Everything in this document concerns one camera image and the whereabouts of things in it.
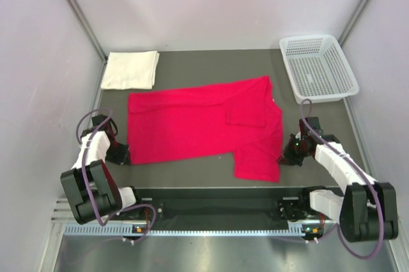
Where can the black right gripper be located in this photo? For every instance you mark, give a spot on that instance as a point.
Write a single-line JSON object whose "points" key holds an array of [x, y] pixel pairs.
{"points": [[287, 157]]}

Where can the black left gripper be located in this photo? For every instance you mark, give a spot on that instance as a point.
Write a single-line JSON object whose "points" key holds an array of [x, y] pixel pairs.
{"points": [[121, 158]]}

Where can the pink red t shirt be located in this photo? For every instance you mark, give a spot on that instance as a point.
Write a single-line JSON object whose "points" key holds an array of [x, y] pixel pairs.
{"points": [[240, 118]]}

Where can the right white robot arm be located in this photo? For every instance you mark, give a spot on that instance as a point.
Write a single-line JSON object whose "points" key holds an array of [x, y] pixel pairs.
{"points": [[365, 211]]}

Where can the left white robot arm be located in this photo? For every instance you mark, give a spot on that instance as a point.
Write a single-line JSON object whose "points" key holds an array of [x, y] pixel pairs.
{"points": [[89, 187]]}

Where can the white perforated plastic basket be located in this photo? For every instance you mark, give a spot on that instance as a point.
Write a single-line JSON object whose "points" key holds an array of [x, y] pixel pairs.
{"points": [[317, 68]]}

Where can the folded cream white t shirt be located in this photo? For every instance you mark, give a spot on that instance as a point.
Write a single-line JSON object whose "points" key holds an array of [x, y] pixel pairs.
{"points": [[130, 70]]}

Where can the slotted grey cable duct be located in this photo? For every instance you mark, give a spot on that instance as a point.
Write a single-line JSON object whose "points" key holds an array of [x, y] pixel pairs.
{"points": [[136, 230]]}

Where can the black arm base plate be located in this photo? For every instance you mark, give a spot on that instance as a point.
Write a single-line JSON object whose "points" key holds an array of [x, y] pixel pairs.
{"points": [[274, 203]]}

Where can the left aluminium frame post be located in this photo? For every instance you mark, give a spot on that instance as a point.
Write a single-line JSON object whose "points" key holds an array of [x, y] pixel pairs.
{"points": [[83, 22]]}

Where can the aluminium frame post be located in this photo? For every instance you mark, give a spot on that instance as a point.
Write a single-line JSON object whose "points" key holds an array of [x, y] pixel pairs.
{"points": [[352, 21], [83, 22]]}

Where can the right aluminium frame post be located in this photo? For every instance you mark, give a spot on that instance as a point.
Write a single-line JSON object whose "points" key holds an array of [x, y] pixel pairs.
{"points": [[352, 21]]}

